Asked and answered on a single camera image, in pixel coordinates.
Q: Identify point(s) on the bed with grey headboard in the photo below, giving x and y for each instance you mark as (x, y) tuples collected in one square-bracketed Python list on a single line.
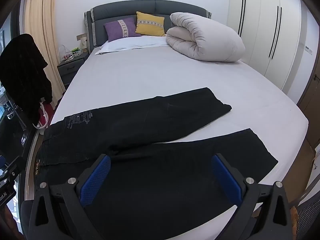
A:
[(150, 75)]

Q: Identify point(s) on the white pillow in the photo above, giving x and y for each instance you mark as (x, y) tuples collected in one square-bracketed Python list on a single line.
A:
[(130, 43)]

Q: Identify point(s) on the beige curtain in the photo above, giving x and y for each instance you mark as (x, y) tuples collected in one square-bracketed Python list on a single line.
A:
[(42, 35)]

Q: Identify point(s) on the white wardrobe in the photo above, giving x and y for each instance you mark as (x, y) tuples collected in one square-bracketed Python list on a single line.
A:
[(270, 30)]

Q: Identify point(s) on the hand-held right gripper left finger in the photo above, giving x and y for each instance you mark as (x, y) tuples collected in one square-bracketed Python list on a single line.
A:
[(96, 177)]

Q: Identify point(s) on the folded white duvet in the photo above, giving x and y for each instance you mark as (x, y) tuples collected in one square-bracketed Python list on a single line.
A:
[(205, 42)]

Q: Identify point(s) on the black pants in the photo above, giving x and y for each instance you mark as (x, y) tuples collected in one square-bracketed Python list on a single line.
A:
[(150, 120)]

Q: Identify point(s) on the beige card box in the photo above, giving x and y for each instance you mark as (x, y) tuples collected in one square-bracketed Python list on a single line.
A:
[(83, 43)]

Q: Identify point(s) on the yellow pillow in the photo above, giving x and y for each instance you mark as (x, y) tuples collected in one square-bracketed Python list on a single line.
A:
[(150, 23)]

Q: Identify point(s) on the purple pillow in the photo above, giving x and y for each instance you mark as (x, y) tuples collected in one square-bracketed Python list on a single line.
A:
[(120, 28)]

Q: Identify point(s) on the dark grey nightstand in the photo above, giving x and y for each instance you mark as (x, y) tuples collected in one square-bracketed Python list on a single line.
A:
[(70, 67)]

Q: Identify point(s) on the wooden door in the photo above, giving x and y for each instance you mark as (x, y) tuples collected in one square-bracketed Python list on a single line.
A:
[(311, 117)]

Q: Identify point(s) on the wall switch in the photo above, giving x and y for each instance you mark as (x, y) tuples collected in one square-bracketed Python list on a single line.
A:
[(308, 50)]

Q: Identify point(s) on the black jacket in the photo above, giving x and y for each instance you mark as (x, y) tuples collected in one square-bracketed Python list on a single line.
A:
[(22, 80)]

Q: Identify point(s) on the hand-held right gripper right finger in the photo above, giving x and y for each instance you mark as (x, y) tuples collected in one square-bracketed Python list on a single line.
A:
[(226, 177)]

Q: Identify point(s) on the grey mesh panel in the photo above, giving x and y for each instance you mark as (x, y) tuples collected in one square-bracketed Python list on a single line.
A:
[(307, 216)]

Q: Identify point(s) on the red and white bag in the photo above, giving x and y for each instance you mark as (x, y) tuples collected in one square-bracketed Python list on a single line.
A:
[(43, 118)]

